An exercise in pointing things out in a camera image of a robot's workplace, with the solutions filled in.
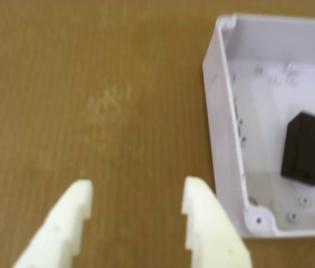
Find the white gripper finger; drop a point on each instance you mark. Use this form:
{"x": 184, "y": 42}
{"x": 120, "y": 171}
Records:
{"x": 59, "y": 223}
{"x": 210, "y": 223}

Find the black rectangular block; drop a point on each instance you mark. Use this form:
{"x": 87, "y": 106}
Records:
{"x": 308, "y": 150}

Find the light grey plastic box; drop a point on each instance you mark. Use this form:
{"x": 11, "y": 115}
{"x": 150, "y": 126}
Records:
{"x": 272, "y": 97}

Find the brown cardboard sheet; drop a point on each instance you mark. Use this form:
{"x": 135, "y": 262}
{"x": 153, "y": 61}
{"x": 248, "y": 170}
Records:
{"x": 90, "y": 83}

